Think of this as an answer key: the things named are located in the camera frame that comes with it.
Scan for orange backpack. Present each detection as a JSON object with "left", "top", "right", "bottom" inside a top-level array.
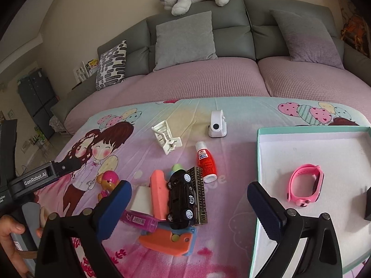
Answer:
[{"left": 340, "top": 14, "right": 371, "bottom": 58}]

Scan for pink brown dog figurine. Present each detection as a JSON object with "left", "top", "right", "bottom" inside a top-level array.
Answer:
[{"left": 96, "top": 170, "right": 121, "bottom": 202}]

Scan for white rack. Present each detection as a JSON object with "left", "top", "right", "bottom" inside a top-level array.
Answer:
[{"left": 74, "top": 61, "right": 99, "bottom": 83}]

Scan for pink wristband watch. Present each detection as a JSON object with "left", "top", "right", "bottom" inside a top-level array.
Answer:
[{"left": 286, "top": 164, "right": 324, "bottom": 207}]

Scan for small grey cushion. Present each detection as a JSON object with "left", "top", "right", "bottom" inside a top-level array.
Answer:
[{"left": 153, "top": 11, "right": 218, "bottom": 71}]

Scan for printed cartoon blanket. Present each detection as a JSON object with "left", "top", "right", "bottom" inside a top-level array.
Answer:
[{"left": 29, "top": 97, "right": 371, "bottom": 278}]

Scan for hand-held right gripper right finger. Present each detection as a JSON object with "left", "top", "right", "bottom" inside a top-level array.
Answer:
[{"left": 247, "top": 181, "right": 343, "bottom": 278}]

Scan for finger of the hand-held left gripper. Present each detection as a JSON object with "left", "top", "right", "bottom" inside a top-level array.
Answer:
[{"left": 52, "top": 159, "right": 82, "bottom": 178}]

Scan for red glue bottle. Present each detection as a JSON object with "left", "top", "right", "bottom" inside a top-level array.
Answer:
[{"left": 195, "top": 141, "right": 218, "bottom": 183}]

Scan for large grey cushion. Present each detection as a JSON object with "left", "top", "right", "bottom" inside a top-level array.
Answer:
[{"left": 269, "top": 9, "right": 345, "bottom": 70}]

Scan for black cube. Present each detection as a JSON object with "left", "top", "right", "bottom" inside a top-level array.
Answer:
[{"left": 362, "top": 187, "right": 371, "bottom": 221}]

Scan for white wristband watch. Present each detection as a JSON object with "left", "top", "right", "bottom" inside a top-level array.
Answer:
[{"left": 208, "top": 109, "right": 227, "bottom": 137}]

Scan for white plastic clip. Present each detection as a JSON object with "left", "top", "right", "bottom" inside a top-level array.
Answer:
[{"left": 151, "top": 121, "right": 182, "bottom": 155}]

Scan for black white patterned cushion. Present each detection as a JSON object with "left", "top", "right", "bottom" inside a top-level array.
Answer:
[{"left": 96, "top": 40, "right": 127, "bottom": 91}]

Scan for pink sofa cover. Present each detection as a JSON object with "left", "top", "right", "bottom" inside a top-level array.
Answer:
[{"left": 64, "top": 56, "right": 371, "bottom": 139}]

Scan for orange toy knife blue base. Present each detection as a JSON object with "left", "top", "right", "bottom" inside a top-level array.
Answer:
[{"left": 138, "top": 226, "right": 198, "bottom": 257}]

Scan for magenta plastic lighter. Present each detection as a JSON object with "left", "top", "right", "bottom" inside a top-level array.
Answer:
[{"left": 120, "top": 209, "right": 158, "bottom": 234}]

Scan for person's left hand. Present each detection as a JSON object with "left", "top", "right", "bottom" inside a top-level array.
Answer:
[{"left": 0, "top": 215, "right": 31, "bottom": 278}]

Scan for teal white shallow box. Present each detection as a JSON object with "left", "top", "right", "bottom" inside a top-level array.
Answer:
[{"left": 249, "top": 126, "right": 371, "bottom": 278}]

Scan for grey sofa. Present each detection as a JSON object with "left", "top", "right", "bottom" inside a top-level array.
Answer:
[{"left": 51, "top": 0, "right": 371, "bottom": 134}]

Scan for dark patterned metal lighter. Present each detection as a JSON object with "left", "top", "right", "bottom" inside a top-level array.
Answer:
[{"left": 185, "top": 166, "right": 210, "bottom": 226}]

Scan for dark grey refrigerator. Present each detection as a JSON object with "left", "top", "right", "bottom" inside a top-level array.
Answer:
[{"left": 17, "top": 69, "right": 58, "bottom": 139}]

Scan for patterned curtain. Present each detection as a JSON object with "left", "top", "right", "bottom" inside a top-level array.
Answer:
[{"left": 333, "top": 0, "right": 368, "bottom": 29}]

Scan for white charger cube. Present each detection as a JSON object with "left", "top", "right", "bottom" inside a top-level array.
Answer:
[{"left": 130, "top": 186, "right": 152, "bottom": 213}]

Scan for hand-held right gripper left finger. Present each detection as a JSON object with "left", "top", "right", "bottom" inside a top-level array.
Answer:
[{"left": 35, "top": 180, "right": 132, "bottom": 278}]

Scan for black toy car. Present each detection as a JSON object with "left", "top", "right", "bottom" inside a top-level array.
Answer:
[{"left": 166, "top": 171, "right": 195, "bottom": 230}]

